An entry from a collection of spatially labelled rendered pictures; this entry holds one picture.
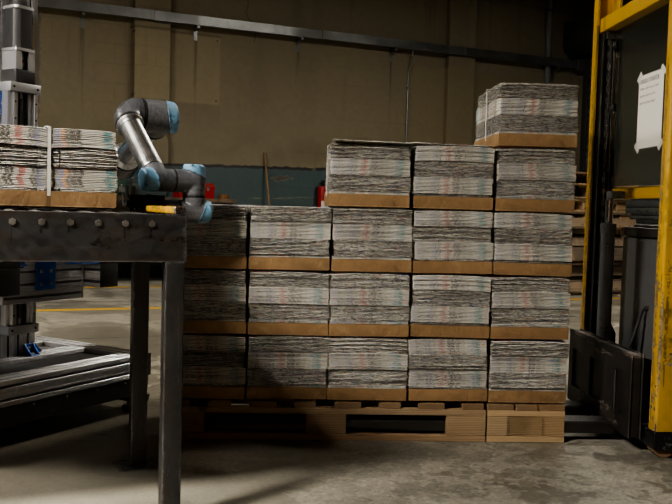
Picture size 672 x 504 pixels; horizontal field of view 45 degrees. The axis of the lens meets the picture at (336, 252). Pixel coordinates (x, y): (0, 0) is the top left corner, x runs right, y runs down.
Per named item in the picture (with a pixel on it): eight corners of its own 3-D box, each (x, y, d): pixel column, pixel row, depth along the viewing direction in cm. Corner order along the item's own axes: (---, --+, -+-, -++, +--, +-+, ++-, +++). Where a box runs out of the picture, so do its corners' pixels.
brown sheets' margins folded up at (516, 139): (463, 380, 332) (472, 141, 327) (534, 381, 334) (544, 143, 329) (487, 402, 294) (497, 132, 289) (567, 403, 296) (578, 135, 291)
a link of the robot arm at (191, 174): (178, 162, 263) (178, 197, 263) (210, 164, 269) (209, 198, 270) (168, 163, 269) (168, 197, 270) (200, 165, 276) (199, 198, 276)
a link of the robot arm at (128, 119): (107, 88, 285) (149, 171, 254) (137, 91, 291) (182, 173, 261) (100, 116, 291) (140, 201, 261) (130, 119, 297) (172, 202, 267)
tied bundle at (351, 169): (323, 207, 325) (325, 149, 324) (396, 209, 327) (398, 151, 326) (328, 207, 288) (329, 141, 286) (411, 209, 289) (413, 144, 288)
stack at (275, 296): (174, 411, 326) (178, 202, 322) (463, 415, 334) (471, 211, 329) (159, 439, 288) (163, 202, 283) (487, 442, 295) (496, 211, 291)
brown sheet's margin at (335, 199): (323, 205, 325) (324, 194, 325) (395, 207, 327) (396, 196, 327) (328, 205, 287) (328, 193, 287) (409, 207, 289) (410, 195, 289)
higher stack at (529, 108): (462, 415, 333) (473, 95, 327) (534, 416, 335) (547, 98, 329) (485, 442, 295) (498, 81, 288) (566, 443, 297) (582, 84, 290)
